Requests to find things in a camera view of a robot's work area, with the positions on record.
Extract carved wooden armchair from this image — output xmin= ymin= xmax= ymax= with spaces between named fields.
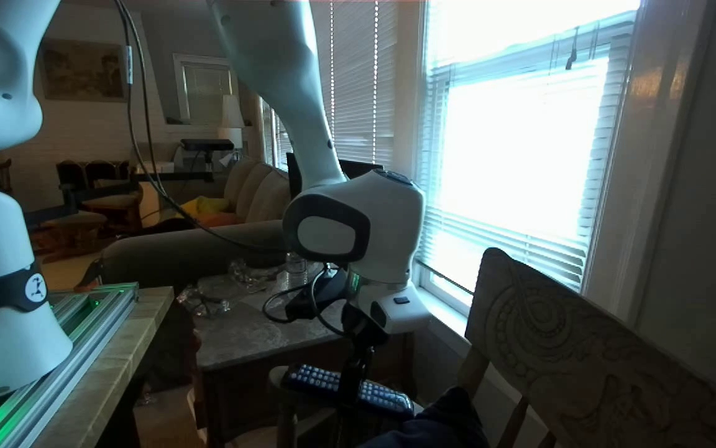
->
xmin=266 ymin=247 xmax=716 ymax=448

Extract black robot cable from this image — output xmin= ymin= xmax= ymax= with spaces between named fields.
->
xmin=112 ymin=0 xmax=290 ymax=257

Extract dark blue cloth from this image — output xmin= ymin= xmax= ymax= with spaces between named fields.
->
xmin=361 ymin=384 xmax=489 ymax=448

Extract framed wall picture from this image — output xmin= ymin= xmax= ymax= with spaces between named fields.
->
xmin=38 ymin=37 xmax=131 ymax=104

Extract clear plastic snack bag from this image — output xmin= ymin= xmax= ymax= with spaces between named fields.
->
xmin=225 ymin=257 xmax=284 ymax=292

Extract black remote control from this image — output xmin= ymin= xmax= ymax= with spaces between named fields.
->
xmin=281 ymin=362 xmax=418 ymax=418

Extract black flat monitor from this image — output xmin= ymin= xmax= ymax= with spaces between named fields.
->
xmin=284 ymin=150 xmax=387 ymax=202

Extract brown ottoman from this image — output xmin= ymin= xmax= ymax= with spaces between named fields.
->
xmin=30 ymin=206 xmax=112 ymax=261

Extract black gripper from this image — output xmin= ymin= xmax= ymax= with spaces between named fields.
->
xmin=339 ymin=298 xmax=392 ymax=414

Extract white table lamp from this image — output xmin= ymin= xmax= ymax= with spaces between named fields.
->
xmin=215 ymin=92 xmax=247 ymax=141

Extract robot stand with aluminium rail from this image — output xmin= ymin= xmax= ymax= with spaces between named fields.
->
xmin=0 ymin=282 xmax=178 ymax=448

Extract white horizontal window blinds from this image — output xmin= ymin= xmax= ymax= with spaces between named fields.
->
xmin=416 ymin=10 xmax=639 ymax=295

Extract marble top wooden side table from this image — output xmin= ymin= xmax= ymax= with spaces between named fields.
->
xmin=177 ymin=247 xmax=419 ymax=448

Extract dark wooden armchair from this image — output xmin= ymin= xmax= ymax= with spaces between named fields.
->
xmin=55 ymin=160 xmax=143 ymax=235

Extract black device on shelf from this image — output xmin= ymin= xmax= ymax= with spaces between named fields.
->
xmin=172 ymin=138 xmax=238 ymax=175

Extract yellow cushion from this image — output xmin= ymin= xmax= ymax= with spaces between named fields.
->
xmin=177 ymin=195 xmax=242 ymax=229

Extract white framed mirror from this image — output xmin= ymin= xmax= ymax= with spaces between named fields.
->
xmin=172 ymin=53 xmax=242 ymax=127

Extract crinkled clear plastic wrapper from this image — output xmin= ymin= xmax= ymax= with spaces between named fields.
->
xmin=177 ymin=283 xmax=233 ymax=321

